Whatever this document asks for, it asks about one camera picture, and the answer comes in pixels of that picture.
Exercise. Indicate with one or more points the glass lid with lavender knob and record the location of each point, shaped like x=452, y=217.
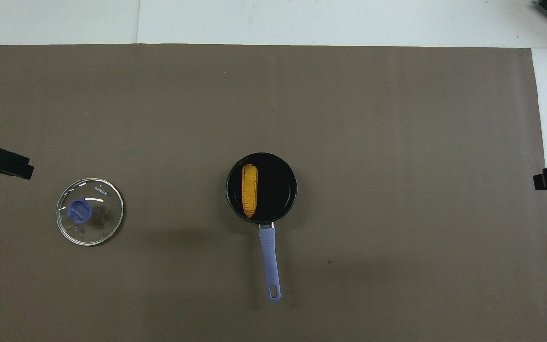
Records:
x=98, y=218

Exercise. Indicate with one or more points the yellow toy corn cob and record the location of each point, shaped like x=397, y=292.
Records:
x=249, y=190

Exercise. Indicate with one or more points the brown table mat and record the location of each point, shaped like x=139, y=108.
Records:
x=159, y=95

